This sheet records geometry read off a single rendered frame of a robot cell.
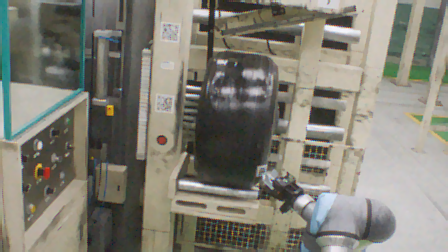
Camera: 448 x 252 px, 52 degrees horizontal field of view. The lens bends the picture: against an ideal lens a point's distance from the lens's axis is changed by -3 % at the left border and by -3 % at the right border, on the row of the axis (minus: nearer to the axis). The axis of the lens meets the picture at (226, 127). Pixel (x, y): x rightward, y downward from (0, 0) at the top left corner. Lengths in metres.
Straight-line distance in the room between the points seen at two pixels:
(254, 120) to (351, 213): 0.59
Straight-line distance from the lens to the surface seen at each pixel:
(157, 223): 2.18
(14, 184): 1.46
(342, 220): 1.29
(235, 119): 1.73
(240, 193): 1.96
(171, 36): 1.88
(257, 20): 2.24
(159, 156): 2.03
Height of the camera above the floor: 1.79
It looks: 19 degrees down
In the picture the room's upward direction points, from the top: 7 degrees clockwise
